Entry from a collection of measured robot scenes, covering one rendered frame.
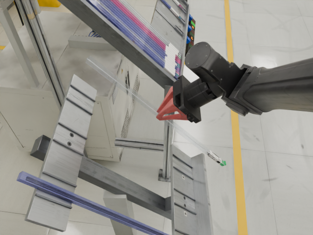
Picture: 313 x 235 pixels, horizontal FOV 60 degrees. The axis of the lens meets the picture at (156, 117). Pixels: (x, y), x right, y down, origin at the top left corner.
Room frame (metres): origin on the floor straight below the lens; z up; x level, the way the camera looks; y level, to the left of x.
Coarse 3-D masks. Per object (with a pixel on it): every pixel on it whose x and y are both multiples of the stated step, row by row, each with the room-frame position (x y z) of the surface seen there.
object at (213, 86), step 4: (208, 84) 0.41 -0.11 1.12; (212, 84) 0.41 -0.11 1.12; (216, 84) 0.41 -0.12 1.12; (212, 88) 0.41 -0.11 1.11; (216, 88) 0.40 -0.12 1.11; (220, 88) 0.40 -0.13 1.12; (208, 92) 0.41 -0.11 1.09; (216, 92) 0.40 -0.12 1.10; (220, 92) 0.40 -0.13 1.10; (216, 96) 0.41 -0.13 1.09; (220, 96) 0.41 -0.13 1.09
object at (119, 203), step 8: (104, 192) 0.31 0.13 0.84; (104, 200) 0.29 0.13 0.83; (112, 200) 0.29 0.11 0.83; (120, 200) 0.29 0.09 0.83; (128, 200) 0.31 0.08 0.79; (112, 208) 0.29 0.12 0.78; (120, 208) 0.29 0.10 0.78; (128, 208) 0.30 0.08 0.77; (128, 216) 0.29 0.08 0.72; (112, 224) 0.29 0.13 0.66; (120, 224) 0.29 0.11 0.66; (120, 232) 0.29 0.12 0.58; (128, 232) 0.29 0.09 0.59; (136, 232) 0.35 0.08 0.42
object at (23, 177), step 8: (24, 176) 0.21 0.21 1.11; (32, 176) 0.22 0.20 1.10; (32, 184) 0.20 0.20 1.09; (40, 184) 0.21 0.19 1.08; (48, 184) 0.21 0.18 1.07; (48, 192) 0.20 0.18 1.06; (56, 192) 0.21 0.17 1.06; (64, 192) 0.21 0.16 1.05; (72, 200) 0.20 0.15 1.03; (80, 200) 0.21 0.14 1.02; (88, 200) 0.21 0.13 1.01; (88, 208) 0.20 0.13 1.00; (96, 208) 0.20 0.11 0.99; (104, 208) 0.21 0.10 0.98; (112, 216) 0.20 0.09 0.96; (120, 216) 0.21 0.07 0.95; (128, 224) 0.20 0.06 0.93; (136, 224) 0.20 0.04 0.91; (144, 224) 0.21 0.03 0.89; (144, 232) 0.20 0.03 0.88; (152, 232) 0.20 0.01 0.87; (160, 232) 0.21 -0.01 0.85
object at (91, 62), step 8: (88, 56) 0.44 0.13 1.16; (88, 64) 0.43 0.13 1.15; (96, 64) 0.43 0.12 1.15; (104, 72) 0.43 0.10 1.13; (112, 80) 0.43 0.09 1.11; (120, 80) 0.44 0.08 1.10; (120, 88) 0.43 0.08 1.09; (128, 88) 0.43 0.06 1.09; (136, 96) 0.43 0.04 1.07; (144, 104) 0.43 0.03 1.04; (152, 112) 0.43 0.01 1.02; (168, 120) 0.43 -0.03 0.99; (176, 128) 0.42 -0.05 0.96; (184, 136) 0.42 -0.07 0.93; (192, 136) 0.44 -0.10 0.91; (200, 144) 0.43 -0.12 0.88; (208, 152) 0.42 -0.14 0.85
